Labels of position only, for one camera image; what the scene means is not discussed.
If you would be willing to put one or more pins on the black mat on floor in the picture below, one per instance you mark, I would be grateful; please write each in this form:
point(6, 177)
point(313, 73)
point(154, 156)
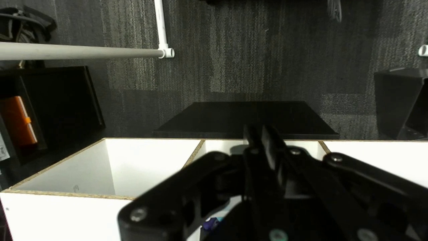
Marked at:
point(292, 120)

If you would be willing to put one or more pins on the white shelf cabinet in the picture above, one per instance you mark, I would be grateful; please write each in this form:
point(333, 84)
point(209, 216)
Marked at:
point(79, 197)

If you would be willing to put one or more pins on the white tripod pole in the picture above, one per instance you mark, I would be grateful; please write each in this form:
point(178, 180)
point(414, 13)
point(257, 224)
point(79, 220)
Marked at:
point(30, 51)

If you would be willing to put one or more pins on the orange black box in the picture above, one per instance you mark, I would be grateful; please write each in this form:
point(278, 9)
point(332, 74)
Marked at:
point(46, 113)

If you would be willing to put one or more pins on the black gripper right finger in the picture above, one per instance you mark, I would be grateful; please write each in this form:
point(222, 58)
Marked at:
point(363, 203)

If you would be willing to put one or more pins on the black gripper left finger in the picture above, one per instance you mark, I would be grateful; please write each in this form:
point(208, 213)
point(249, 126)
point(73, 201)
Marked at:
point(176, 208)

